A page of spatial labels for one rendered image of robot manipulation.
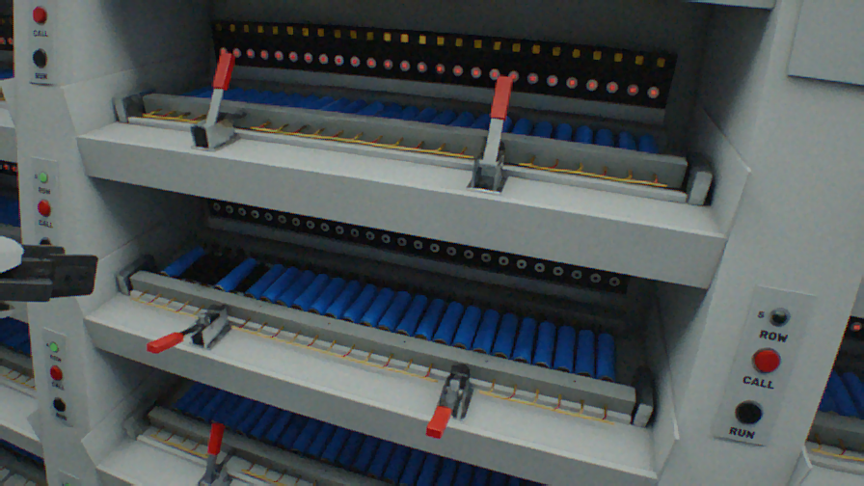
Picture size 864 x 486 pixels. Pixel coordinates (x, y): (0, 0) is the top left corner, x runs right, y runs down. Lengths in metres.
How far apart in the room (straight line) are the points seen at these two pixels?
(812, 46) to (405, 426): 0.42
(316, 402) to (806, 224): 0.43
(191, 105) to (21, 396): 0.52
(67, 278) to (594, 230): 0.39
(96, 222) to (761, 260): 0.64
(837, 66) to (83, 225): 0.68
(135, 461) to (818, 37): 0.79
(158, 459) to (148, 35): 0.52
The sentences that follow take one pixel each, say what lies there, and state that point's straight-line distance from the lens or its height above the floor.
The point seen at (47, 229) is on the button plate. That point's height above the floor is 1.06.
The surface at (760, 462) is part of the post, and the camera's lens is 0.46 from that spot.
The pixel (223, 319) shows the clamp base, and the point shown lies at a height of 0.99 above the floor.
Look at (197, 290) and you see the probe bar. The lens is 0.59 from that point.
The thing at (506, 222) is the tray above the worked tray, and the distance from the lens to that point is 0.38.
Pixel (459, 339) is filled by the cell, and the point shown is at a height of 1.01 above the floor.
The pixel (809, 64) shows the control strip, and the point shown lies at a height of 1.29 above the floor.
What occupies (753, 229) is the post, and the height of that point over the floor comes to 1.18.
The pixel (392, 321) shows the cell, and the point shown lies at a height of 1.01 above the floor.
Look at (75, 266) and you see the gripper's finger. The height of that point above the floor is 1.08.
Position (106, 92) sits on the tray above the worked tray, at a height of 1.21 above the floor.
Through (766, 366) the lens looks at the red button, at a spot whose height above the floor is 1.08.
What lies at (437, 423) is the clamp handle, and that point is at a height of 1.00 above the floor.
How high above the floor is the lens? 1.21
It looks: 13 degrees down
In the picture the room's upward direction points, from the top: 7 degrees clockwise
